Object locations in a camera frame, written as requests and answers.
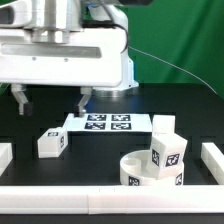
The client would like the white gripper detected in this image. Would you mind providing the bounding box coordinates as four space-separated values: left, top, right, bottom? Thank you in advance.
0 28 127 117

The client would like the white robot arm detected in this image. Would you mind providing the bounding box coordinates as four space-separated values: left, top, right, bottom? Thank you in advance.
0 0 153 116

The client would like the white left fence bar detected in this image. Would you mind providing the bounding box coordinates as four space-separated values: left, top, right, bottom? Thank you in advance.
0 143 13 176

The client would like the white fence bar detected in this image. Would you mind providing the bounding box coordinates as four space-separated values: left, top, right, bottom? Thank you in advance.
201 142 224 185
0 185 224 214
0 143 13 176

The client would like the white right fence bar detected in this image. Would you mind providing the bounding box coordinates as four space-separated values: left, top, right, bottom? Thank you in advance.
201 142 224 185

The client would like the white front fence bar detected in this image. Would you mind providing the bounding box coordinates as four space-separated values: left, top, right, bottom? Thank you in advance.
0 185 224 214

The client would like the white marker base plate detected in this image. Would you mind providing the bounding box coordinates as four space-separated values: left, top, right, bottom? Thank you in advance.
63 113 152 133

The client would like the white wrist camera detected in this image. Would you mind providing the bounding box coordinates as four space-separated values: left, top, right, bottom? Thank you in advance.
0 0 32 28

